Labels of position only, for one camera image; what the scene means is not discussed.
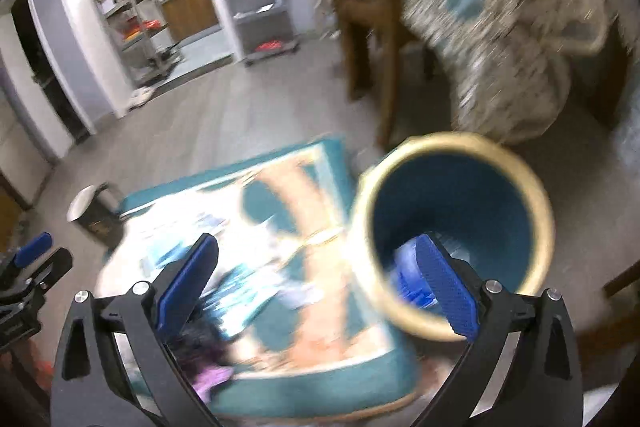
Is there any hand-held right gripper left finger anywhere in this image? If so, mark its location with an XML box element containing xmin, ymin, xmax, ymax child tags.
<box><xmin>50</xmin><ymin>232</ymin><xmax>221</xmax><ymax>427</ymax></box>

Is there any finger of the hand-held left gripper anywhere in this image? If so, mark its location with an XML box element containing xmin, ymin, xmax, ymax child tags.
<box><xmin>0</xmin><ymin>232</ymin><xmax>53</xmax><ymax>280</ymax></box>
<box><xmin>20</xmin><ymin>248</ymin><xmax>74</xmax><ymax>303</ymax></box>

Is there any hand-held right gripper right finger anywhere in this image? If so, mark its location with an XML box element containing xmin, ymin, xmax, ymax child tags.
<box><xmin>415</xmin><ymin>233</ymin><xmax>586</xmax><ymax>427</ymax></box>

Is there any blue plastic object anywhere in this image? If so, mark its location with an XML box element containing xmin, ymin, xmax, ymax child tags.
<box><xmin>390</xmin><ymin>241</ymin><xmax>441</xmax><ymax>310</ymax></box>

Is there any teal bin with yellow rim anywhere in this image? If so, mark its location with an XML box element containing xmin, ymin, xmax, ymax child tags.
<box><xmin>350</xmin><ymin>132</ymin><xmax>556</xmax><ymax>340</ymax></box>

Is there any pile of pale blue packets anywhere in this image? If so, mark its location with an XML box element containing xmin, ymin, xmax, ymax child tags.
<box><xmin>137</xmin><ymin>207</ymin><xmax>311</xmax><ymax>340</ymax></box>

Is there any black mug with white inside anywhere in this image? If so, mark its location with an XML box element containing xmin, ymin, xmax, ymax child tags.
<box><xmin>66</xmin><ymin>183</ymin><xmax>126</xmax><ymax>248</ymax></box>

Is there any purple wrapper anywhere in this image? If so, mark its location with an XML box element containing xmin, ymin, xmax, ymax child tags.
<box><xmin>192</xmin><ymin>364</ymin><xmax>236</xmax><ymax>404</ymax></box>

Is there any teal printed floor mat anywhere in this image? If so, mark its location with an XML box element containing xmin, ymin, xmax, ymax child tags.
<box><xmin>95</xmin><ymin>134</ymin><xmax>426</xmax><ymax>418</ymax></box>

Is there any pair of white slippers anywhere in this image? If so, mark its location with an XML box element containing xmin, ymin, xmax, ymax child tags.
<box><xmin>127</xmin><ymin>88</ymin><xmax>157</xmax><ymax>110</ymax></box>

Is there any open metal shelf rack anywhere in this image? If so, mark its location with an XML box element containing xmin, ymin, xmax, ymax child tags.
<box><xmin>89</xmin><ymin>0</ymin><xmax>183</xmax><ymax>86</ymax></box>

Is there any wooden kitchen cabinet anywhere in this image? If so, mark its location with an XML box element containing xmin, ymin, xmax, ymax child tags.
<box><xmin>160</xmin><ymin>0</ymin><xmax>221</xmax><ymax>42</ymax></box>

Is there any teal tablecloth with lace trim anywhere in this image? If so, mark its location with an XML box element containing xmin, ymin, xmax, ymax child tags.
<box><xmin>400</xmin><ymin>0</ymin><xmax>631</xmax><ymax>144</ymax></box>

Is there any wooden chair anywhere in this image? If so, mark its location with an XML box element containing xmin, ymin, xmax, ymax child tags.
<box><xmin>305</xmin><ymin>0</ymin><xmax>436</xmax><ymax>148</ymax></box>

